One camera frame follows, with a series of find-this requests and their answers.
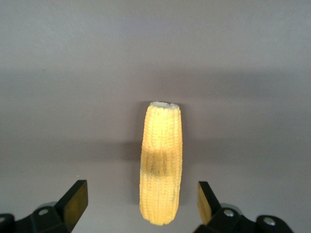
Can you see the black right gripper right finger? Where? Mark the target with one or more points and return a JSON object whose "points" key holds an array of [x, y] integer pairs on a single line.
{"points": [[216, 213]]}

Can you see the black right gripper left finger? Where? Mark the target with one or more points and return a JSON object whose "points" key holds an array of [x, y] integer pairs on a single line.
{"points": [[65, 206]]}

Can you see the yellow corn cob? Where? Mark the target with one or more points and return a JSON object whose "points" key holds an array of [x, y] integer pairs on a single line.
{"points": [[161, 165]]}

